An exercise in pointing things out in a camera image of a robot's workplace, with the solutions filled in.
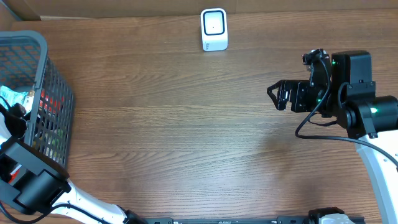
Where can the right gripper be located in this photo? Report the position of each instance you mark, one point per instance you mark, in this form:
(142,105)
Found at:
(298,96)

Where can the light blue wipes packet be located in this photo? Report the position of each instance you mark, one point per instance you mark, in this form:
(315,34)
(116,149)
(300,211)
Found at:
(10,97)

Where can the white tube with gold cap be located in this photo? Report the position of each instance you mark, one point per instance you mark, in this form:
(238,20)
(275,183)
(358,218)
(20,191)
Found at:
(28,101)

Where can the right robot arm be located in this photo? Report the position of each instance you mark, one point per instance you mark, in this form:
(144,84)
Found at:
(340,86)

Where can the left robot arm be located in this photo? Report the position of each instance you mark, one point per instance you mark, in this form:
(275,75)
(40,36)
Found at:
(32,182)

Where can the white barcode scanner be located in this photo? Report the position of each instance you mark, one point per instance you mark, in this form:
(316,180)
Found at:
(214,29)

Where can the grey plastic basket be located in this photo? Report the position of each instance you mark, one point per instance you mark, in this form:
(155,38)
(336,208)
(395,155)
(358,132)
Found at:
(25,65)

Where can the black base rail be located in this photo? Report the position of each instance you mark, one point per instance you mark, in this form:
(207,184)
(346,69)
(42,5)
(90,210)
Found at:
(278,220)

